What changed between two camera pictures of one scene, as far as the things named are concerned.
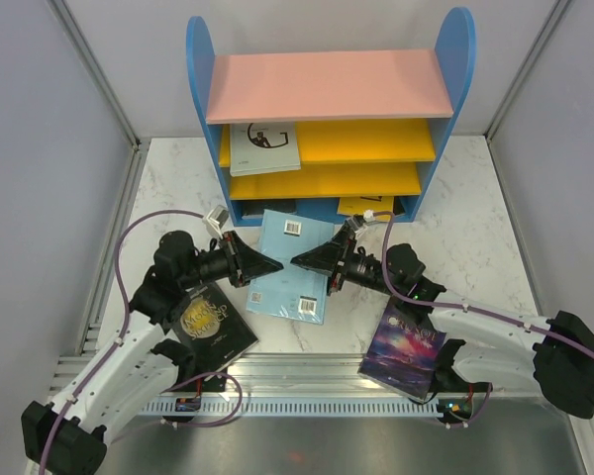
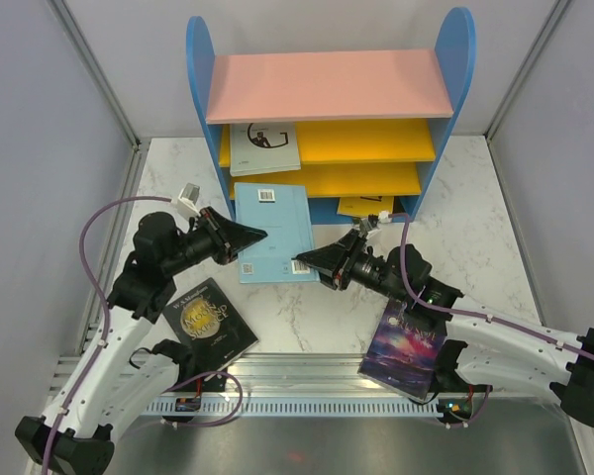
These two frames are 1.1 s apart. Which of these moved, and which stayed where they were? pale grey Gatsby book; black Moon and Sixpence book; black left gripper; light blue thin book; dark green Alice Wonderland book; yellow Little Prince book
Moved: black left gripper; light blue thin book
Stayed: pale grey Gatsby book; black Moon and Sixpence book; dark green Alice Wonderland book; yellow Little Prince book
